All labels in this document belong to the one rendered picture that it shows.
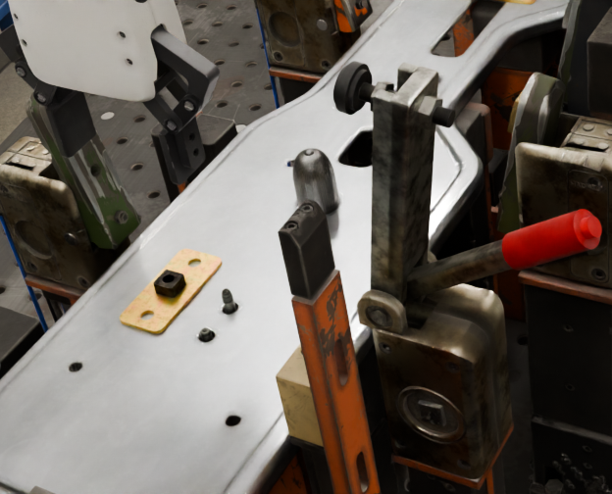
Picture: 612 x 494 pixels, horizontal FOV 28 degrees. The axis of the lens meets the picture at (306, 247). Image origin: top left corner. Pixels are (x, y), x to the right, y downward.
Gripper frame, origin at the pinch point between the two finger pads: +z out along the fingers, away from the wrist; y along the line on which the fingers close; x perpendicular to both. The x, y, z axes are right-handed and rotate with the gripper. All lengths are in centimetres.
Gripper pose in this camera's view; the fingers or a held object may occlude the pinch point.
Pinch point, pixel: (129, 147)
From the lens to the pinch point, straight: 81.8
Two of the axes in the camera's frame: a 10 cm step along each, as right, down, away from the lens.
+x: -5.0, 6.0, -6.2
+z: 1.5, 7.7, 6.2
